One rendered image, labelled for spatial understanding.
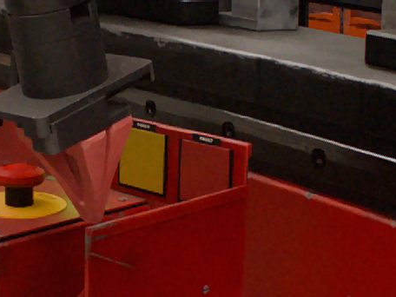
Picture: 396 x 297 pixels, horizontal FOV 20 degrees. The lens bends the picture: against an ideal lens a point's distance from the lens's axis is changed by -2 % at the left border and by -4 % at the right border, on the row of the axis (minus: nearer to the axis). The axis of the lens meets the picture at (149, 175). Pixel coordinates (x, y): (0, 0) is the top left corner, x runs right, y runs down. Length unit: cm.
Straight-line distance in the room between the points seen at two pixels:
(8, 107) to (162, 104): 43
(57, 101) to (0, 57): 70
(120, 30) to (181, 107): 12
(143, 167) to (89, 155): 16
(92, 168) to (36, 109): 6
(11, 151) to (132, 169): 53
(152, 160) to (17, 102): 18
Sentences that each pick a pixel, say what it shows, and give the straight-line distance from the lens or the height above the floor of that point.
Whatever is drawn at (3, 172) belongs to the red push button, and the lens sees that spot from 83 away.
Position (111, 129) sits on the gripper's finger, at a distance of 71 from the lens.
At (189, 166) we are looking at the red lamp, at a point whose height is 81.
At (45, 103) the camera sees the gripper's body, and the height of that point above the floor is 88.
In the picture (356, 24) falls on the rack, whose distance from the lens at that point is 318.
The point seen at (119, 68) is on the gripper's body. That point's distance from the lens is 73.
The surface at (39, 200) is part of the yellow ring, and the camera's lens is 86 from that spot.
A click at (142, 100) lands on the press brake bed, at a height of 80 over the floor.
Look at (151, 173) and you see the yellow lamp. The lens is 86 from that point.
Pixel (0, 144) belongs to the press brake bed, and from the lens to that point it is 141.
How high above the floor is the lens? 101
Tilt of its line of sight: 14 degrees down
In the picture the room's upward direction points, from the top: 2 degrees clockwise
